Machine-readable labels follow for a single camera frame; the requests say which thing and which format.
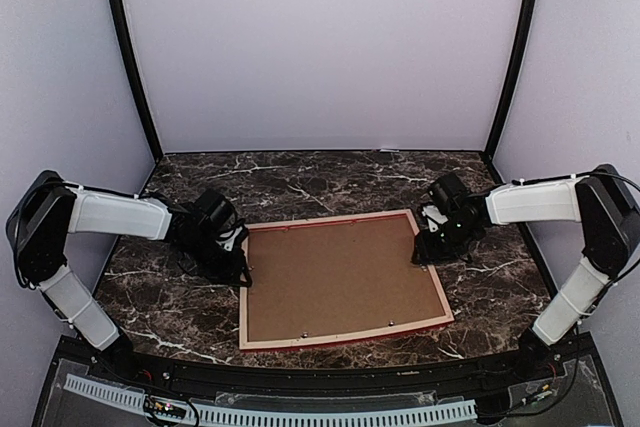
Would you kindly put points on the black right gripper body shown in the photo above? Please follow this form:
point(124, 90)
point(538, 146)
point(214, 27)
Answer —
point(449, 245)

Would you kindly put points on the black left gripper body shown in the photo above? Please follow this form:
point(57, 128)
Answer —
point(213, 266)

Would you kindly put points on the brown frame backing board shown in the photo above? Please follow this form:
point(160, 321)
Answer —
point(345, 282)

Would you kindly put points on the wooden red-edged picture frame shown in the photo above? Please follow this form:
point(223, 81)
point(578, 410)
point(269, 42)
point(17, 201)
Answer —
point(242, 327)

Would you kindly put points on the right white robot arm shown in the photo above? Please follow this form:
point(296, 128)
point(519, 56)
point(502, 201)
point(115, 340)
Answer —
point(597, 211)

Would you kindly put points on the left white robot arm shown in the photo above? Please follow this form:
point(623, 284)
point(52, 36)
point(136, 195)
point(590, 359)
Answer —
point(53, 208)

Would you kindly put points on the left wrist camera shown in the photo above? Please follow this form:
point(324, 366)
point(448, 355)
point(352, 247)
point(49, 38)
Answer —
point(233, 238)

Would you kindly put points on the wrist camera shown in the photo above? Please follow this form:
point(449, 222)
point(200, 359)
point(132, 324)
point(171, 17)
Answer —
point(233, 238)
point(433, 218)

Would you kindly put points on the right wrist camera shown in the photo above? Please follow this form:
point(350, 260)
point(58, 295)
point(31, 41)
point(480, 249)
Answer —
point(433, 218)

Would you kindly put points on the black front rail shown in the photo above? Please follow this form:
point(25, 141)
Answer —
point(476, 377)

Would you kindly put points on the white slotted cable duct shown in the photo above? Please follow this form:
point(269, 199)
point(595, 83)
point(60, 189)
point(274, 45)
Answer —
point(262, 410)

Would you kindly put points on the right black corner post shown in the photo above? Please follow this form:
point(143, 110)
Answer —
point(511, 77)

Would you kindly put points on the black corner post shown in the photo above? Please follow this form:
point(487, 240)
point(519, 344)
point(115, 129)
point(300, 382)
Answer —
point(511, 77)
point(128, 56)

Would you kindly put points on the left black corner post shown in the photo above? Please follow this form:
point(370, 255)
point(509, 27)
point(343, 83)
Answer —
point(128, 56)

